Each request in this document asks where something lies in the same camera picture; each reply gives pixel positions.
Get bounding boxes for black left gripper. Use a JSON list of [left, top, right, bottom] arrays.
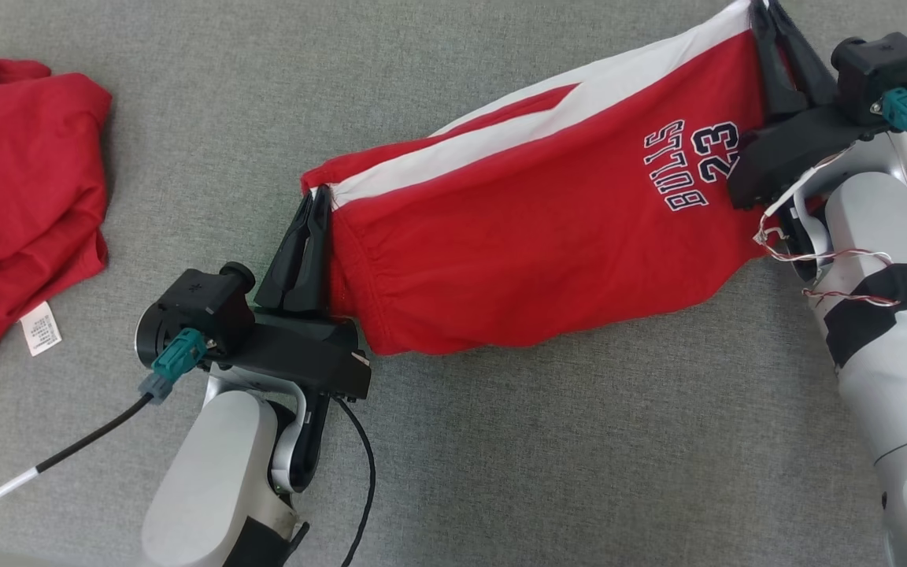
[[217, 189, 372, 402]]

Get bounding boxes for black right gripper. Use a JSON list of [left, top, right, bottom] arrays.
[[727, 0, 889, 211]]

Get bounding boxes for red Bulls 23 jersey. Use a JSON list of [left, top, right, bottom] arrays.
[[301, 0, 777, 358]]

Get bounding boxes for red Bulls shirt white sleeves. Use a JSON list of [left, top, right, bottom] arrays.
[[0, 57, 113, 372]]

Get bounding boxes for thin red white wire bundle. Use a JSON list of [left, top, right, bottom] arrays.
[[752, 148, 901, 309]]

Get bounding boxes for white-banded black cable teal plug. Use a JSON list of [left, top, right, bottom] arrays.
[[0, 328, 208, 538]]

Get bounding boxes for thin black cable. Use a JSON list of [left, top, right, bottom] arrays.
[[334, 396, 377, 567]]

